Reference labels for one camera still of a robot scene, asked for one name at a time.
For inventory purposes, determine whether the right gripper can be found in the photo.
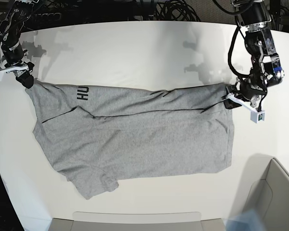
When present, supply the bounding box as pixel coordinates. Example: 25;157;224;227
0;47;35;89

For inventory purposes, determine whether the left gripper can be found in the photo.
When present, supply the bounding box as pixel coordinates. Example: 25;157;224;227
223;78;267;110

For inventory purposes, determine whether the grey T-shirt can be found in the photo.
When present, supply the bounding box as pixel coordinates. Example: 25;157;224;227
26;81;234;199

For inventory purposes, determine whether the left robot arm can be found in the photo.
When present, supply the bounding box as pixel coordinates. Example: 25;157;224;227
224;0;284;112

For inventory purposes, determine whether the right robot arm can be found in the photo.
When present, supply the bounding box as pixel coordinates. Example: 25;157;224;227
0;0;41;89

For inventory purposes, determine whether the grey bin right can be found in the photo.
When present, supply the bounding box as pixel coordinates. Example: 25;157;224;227
244;158;289;231

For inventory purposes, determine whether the blue translucent object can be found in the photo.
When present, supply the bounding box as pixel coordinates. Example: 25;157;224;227
225;209;266;231

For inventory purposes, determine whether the grey tray bottom edge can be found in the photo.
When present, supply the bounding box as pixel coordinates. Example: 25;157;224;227
49;212;226;231

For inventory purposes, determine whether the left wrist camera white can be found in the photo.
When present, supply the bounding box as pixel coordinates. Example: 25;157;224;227
250;110;265;123

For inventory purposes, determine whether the black cable bundle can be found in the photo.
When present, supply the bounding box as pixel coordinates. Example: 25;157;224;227
156;0;202;23

